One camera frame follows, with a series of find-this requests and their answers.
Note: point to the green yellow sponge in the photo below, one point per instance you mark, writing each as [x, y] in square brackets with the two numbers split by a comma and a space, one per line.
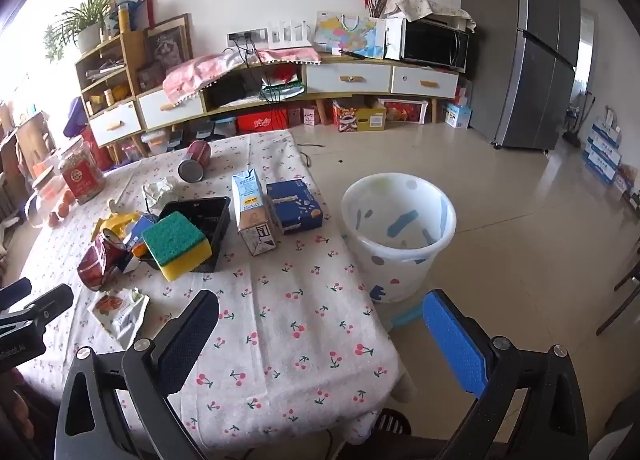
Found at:
[172, 240]

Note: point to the cherry print tablecloth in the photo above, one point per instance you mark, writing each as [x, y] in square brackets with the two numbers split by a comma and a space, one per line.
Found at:
[300, 290]

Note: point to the white picket fence rack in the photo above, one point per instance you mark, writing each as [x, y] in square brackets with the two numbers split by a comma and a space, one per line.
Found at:
[290, 38]

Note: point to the yellow wrapper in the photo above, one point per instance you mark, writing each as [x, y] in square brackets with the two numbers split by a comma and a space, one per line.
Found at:
[117, 223]

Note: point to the clear glass jar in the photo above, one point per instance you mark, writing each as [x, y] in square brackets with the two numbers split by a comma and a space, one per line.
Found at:
[42, 195]

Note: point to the dark blue box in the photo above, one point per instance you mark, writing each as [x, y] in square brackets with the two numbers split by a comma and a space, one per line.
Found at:
[292, 205]

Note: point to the red drink can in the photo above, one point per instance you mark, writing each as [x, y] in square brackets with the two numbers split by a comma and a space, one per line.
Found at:
[197, 153]

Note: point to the potted green plant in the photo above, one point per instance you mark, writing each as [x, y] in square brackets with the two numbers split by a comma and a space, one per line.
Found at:
[90, 35]

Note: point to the black electronic box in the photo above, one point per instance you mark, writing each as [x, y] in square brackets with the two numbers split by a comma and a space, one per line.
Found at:
[232, 90]

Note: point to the red label nut jar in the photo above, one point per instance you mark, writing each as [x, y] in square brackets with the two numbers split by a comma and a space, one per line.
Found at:
[80, 180]

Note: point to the framed picture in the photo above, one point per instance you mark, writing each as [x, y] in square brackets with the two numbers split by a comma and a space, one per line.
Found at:
[170, 45]

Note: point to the black microwave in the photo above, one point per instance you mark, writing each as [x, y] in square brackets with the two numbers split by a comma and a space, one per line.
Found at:
[435, 45]

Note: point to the pink cloth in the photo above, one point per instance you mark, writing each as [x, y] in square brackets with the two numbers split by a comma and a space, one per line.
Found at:
[200, 70]

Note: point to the broom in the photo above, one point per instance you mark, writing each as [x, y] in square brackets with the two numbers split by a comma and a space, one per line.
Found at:
[575, 133]

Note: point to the wooden shelf cabinet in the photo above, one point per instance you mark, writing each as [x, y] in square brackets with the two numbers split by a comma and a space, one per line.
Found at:
[117, 123]

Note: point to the dried branches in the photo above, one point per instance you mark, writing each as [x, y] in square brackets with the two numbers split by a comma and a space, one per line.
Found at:
[380, 0]

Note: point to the low wooden white cabinet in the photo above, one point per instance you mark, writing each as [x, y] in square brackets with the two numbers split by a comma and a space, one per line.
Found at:
[345, 78]

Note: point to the black slotted object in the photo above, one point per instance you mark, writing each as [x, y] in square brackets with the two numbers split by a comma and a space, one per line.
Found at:
[392, 422]

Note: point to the white patterned trash bin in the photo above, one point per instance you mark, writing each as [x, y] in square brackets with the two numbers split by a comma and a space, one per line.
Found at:
[385, 260]

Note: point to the blue lidded storage box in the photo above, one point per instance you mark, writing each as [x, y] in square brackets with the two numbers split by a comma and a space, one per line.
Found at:
[215, 128]

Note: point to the light blue milk carton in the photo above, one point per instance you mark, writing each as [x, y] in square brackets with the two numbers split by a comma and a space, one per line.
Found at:
[250, 210]

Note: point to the black plastic tray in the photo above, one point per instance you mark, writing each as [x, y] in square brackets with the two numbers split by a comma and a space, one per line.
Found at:
[205, 220]

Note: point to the dark wooden chair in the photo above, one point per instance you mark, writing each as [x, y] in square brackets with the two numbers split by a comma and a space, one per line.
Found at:
[625, 290]

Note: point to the red item in cabinet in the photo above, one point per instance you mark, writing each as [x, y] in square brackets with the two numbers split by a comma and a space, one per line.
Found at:
[286, 74]

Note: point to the red flat box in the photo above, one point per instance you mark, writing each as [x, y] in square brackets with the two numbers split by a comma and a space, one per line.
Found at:
[262, 121]

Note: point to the map print bag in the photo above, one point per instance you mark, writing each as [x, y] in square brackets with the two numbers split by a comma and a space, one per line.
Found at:
[350, 35]

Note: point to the purple cloth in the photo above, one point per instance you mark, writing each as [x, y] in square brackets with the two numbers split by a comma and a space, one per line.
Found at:
[75, 118]

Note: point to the colourful cardboard box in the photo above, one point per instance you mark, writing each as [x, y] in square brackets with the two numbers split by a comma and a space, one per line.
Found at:
[360, 118]

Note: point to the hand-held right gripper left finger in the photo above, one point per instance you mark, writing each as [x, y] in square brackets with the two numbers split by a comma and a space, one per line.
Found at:
[190, 340]

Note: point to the floral cloth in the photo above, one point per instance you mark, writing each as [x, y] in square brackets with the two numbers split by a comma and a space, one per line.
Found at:
[425, 8]

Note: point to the blue toy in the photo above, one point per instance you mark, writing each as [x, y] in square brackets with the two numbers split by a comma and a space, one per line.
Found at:
[131, 13]

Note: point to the white crate red picture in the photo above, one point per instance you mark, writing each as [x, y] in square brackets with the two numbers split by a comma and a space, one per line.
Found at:
[405, 110]

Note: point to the white paper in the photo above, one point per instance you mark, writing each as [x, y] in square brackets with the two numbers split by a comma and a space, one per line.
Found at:
[160, 190]

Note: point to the blue white carton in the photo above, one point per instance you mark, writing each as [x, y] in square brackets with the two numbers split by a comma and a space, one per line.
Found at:
[604, 154]
[599, 171]
[607, 134]

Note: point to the crushed red carton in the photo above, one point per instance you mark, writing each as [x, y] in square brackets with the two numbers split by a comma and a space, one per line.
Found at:
[100, 260]

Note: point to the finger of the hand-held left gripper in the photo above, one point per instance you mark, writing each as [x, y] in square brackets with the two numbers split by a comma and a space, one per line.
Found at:
[50, 302]
[15, 292]

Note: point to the person's left hand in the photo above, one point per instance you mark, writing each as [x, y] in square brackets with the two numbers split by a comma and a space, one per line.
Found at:
[15, 410]

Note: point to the grey refrigerator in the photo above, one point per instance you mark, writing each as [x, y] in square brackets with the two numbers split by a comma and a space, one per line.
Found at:
[520, 65]

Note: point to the wall power strip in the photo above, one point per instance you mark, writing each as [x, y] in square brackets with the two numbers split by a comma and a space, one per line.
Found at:
[245, 38]

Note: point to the small pink box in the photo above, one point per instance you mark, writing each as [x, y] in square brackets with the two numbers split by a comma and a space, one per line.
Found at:
[311, 116]
[295, 117]

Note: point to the mop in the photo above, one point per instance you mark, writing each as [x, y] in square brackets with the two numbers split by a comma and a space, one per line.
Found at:
[632, 200]

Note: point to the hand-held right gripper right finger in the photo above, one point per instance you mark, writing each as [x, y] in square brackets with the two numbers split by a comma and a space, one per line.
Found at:
[455, 340]

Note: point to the orange fruit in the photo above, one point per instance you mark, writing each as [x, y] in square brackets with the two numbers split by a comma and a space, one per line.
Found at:
[52, 220]
[63, 209]

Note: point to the blue white box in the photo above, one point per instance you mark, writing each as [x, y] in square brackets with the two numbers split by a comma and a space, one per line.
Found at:
[457, 116]

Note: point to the white nut snack packet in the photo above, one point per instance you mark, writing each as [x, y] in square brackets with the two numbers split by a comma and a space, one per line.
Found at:
[120, 315]

